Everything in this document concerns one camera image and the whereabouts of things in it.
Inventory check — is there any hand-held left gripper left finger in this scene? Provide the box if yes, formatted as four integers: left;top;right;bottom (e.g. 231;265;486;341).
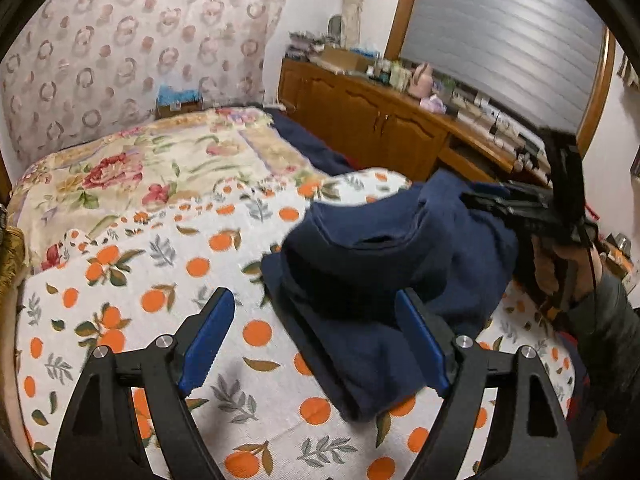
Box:
50;287;237;480

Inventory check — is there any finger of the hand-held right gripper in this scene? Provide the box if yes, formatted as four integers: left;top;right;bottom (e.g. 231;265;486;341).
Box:
459;192;532;227
469;181;551;203

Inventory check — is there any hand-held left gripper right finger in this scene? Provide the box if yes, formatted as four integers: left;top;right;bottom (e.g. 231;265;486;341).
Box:
394;287;580;480

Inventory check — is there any navy blue printed t-shirt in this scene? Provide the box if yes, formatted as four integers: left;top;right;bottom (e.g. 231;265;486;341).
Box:
260;167;522;423

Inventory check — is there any person's right forearm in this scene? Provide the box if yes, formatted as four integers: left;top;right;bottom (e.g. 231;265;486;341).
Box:
550;272;640;466

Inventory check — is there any person's right hand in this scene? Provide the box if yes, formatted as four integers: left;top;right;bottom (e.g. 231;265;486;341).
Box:
531;236;610;312

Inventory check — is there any orange fruit print bed sheet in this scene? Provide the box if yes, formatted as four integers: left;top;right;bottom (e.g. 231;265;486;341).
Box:
14;167;582;480

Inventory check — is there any pink kettle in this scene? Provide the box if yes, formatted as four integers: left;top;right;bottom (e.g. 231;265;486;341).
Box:
407;62;434;99

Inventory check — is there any wooden cabinet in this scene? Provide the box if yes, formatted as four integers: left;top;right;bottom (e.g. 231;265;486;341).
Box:
277;56;552;187

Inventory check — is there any floral blanket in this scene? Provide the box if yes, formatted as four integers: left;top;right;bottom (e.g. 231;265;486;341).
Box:
9;106;332;272

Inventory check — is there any dark navy blanket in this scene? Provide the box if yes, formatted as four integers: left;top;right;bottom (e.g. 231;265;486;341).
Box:
269;109;362;179

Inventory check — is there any open cardboard box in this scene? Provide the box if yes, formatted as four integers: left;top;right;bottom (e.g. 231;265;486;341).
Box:
319;44;377;74

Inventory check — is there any gold patterned pillow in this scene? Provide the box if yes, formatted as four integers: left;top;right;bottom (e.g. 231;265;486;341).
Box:
0;224;29;287

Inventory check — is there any cardboard box with blue cloth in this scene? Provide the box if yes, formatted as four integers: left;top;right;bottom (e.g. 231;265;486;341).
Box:
155;85;204;121

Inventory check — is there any cream curtain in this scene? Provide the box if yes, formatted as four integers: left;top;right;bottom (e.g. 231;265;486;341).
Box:
341;0;374;49

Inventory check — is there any pile of folded fabrics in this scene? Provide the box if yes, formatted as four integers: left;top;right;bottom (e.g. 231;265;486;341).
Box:
286;31;327;59

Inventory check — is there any circle patterned wall curtain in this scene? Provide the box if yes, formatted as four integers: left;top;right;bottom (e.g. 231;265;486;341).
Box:
0;0;292;167

